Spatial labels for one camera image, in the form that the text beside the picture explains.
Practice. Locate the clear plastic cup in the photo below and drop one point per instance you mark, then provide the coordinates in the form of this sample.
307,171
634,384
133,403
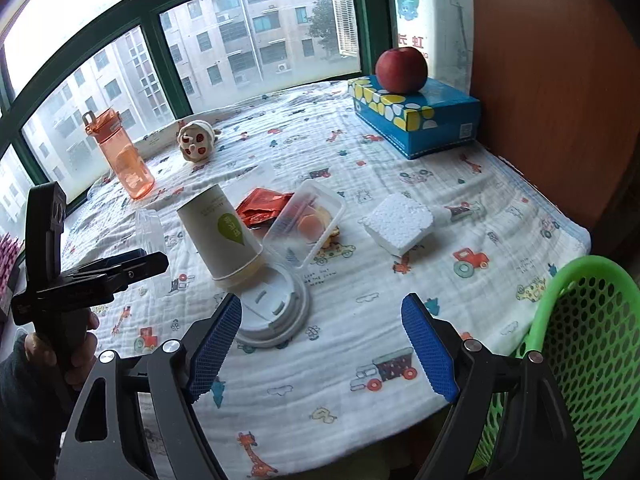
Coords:
149,232

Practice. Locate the pink patterned object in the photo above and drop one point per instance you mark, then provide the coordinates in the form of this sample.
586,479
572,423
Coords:
7,270

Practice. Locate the brown wooden panel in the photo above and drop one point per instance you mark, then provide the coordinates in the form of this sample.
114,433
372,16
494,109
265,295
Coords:
555,85

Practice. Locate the blue spotted tissue box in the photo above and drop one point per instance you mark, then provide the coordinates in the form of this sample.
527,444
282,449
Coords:
425,117

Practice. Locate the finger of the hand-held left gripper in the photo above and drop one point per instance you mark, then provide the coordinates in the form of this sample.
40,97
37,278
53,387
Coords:
142,267
122,256

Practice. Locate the green plastic basket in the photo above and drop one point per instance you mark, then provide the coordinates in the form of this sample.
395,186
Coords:
595,335

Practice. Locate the person's left hand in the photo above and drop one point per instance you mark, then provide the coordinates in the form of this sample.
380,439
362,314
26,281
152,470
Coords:
82,345

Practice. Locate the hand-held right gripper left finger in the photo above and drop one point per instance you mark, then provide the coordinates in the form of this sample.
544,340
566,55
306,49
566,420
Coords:
215,350

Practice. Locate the red apple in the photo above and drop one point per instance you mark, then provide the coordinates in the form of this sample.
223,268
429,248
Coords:
401,71

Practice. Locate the red snack wrapper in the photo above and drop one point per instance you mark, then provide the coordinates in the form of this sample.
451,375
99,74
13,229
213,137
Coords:
260,207

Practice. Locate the orange peel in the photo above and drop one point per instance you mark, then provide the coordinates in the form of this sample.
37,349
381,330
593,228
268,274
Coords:
310,225

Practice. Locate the orange water bottle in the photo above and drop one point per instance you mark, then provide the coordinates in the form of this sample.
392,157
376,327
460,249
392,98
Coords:
125,162

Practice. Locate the clear plastic food container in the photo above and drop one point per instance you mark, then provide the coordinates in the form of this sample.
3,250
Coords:
300,240

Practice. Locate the white paper cup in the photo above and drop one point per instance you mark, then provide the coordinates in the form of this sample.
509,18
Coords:
220,232

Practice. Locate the white plastic cup lid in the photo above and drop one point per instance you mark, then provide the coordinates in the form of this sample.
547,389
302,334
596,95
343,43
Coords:
272,310

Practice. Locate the cream toy with red spots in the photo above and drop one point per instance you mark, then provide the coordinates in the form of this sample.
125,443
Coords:
196,142

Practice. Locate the white printed sign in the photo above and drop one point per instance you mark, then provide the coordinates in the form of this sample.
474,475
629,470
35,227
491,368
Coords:
410,15

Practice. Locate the green window frame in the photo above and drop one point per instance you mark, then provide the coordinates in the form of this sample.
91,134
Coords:
150,42

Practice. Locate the white printed blanket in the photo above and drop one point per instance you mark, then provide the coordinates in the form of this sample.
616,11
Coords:
350,310

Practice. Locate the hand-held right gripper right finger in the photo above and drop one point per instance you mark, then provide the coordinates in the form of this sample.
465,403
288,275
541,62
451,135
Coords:
430,350

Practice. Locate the white foam block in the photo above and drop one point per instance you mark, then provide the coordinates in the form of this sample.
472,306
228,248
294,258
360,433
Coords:
397,222

